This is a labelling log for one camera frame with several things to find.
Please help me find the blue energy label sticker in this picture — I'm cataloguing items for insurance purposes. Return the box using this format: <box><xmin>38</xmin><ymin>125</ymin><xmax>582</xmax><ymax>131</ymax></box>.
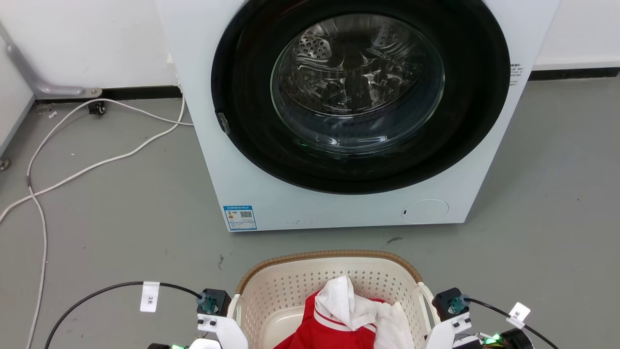
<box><xmin>223</xmin><ymin>206</ymin><xmax>258</xmax><ymax>232</ymax></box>

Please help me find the round white filter cover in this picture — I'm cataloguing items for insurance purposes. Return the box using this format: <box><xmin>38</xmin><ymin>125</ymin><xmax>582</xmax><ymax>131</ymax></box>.
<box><xmin>401</xmin><ymin>199</ymin><xmax>450</xmax><ymax>224</ymax></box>

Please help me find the red white varsity jacket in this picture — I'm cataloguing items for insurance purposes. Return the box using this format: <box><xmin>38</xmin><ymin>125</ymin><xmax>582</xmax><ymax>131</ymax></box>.
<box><xmin>273</xmin><ymin>289</ymin><xmax>389</xmax><ymax>349</ymax></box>

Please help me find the black right camera cable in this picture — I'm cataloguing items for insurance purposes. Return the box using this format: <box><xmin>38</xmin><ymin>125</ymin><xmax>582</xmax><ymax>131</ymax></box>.
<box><xmin>466</xmin><ymin>298</ymin><xmax>559</xmax><ymax>349</ymax></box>

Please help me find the black left camera cable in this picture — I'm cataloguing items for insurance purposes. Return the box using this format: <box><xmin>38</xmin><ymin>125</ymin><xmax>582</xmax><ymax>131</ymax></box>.
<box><xmin>45</xmin><ymin>281</ymin><xmax>204</xmax><ymax>349</ymax></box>

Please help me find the black camera cable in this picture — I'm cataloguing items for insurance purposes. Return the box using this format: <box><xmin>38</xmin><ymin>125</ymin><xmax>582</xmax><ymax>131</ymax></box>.
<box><xmin>466</xmin><ymin>298</ymin><xmax>559</xmax><ymax>349</ymax></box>
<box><xmin>45</xmin><ymin>281</ymin><xmax>204</xmax><ymax>349</ymax></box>

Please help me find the white garment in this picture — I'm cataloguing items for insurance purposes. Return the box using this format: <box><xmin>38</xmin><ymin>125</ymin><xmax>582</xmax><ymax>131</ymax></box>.
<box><xmin>315</xmin><ymin>274</ymin><xmax>415</xmax><ymax>349</ymax></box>

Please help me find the white left cable tag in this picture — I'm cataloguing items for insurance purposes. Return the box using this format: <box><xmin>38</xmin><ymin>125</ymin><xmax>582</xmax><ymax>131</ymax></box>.
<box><xmin>139</xmin><ymin>282</ymin><xmax>160</xmax><ymax>313</ymax></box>

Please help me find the grey drain hose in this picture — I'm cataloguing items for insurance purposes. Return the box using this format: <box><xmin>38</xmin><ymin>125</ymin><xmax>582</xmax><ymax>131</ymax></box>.
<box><xmin>0</xmin><ymin>23</ymin><xmax>103</xmax><ymax>98</ymax></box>

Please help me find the cream laundry basket brown rim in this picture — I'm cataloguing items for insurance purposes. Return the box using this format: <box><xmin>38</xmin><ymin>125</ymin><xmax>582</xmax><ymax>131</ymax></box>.
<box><xmin>227</xmin><ymin>250</ymin><xmax>440</xmax><ymax>349</ymax></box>

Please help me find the white cable tag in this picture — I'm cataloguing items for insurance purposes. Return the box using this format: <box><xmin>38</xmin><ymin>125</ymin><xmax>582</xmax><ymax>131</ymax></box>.
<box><xmin>139</xmin><ymin>282</ymin><xmax>160</xmax><ymax>313</ymax></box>
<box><xmin>506</xmin><ymin>302</ymin><xmax>531</xmax><ymax>331</ymax></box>

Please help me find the white power cable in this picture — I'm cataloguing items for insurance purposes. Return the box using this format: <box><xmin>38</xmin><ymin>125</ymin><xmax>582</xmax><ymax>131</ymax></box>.
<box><xmin>25</xmin><ymin>98</ymin><xmax>194</xmax><ymax>349</ymax></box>
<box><xmin>0</xmin><ymin>93</ymin><xmax>186</xmax><ymax>224</ymax></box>

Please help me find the white right cable tag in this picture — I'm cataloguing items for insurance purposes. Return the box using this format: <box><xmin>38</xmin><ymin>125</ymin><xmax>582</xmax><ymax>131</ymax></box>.
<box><xmin>506</xmin><ymin>302</ymin><xmax>531</xmax><ymax>331</ymax></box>

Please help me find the black round washer door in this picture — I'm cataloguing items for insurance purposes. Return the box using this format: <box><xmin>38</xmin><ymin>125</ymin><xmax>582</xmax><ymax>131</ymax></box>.
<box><xmin>211</xmin><ymin>0</ymin><xmax>511</xmax><ymax>195</ymax></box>

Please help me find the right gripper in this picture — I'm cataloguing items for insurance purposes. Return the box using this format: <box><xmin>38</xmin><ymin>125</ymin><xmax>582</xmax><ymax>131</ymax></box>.
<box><xmin>453</xmin><ymin>328</ymin><xmax>534</xmax><ymax>349</ymax></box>

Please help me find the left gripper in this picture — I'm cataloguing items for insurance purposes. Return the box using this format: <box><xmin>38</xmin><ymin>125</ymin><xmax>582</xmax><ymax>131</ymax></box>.
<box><xmin>147</xmin><ymin>338</ymin><xmax>222</xmax><ymax>349</ymax></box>

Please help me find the white front-load washing machine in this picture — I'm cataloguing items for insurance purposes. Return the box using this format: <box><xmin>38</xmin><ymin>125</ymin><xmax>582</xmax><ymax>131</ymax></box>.
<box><xmin>155</xmin><ymin>0</ymin><xmax>561</xmax><ymax>233</ymax></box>

